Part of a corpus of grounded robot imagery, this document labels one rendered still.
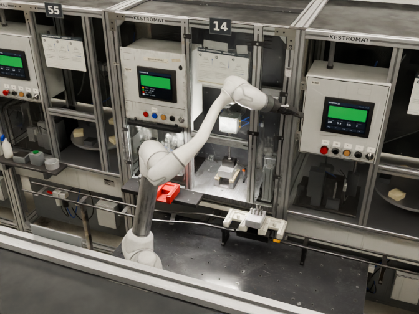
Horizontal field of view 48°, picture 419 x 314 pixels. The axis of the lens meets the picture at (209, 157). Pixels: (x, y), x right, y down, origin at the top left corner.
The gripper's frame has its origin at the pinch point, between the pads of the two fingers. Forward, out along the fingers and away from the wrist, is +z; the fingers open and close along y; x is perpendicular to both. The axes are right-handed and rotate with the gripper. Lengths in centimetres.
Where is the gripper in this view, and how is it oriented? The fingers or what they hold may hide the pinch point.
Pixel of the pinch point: (297, 114)
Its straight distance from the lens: 257.4
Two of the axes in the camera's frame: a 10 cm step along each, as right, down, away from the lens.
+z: 8.2, 2.0, 5.4
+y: -5.7, 0.8, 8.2
